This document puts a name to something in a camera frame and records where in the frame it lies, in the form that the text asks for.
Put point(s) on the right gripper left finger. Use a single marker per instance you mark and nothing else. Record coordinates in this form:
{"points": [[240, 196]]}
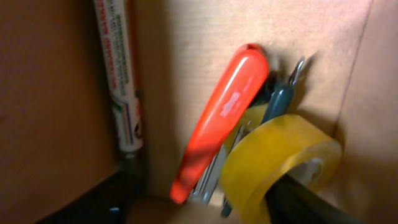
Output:
{"points": [[106, 203]]}

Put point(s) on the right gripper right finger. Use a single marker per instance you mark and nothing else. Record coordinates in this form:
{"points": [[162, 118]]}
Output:
{"points": [[289, 201]]}

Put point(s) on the yellow tape roll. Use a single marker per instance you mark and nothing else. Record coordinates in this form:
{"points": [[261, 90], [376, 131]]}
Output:
{"points": [[266, 154]]}

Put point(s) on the cardboard box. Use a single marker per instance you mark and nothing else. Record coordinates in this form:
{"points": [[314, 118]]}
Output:
{"points": [[57, 132]]}

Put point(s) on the black whiteboard marker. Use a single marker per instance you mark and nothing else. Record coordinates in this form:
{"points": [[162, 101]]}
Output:
{"points": [[122, 83]]}

